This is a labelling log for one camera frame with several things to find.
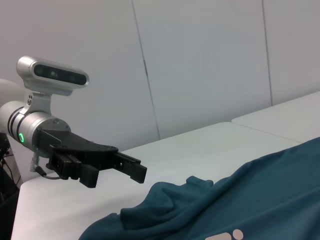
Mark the thin dark loose cable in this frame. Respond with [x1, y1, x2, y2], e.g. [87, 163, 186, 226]
[0, 147, 21, 187]

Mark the silver left camera mount bracket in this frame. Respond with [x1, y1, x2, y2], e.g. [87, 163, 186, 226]
[24, 91, 53, 116]

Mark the black equipment frame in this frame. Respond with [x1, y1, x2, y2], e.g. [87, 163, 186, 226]
[0, 132, 20, 240]

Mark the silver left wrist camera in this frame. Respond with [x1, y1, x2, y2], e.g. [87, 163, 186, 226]
[16, 55, 90, 97]

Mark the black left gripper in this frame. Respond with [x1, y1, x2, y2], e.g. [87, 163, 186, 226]
[35, 127, 148, 189]

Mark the teal t-shirt with FREE print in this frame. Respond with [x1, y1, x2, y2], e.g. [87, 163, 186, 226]
[78, 136, 320, 240]

